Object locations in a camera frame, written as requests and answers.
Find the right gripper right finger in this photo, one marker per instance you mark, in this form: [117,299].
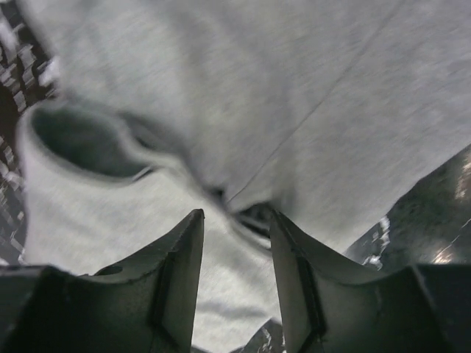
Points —
[329,303]

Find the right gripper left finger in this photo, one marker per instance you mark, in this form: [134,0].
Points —
[143,303]

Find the grey t-shirt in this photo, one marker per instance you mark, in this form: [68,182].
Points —
[257,110]

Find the black marble pattern mat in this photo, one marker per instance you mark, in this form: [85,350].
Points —
[427,220]

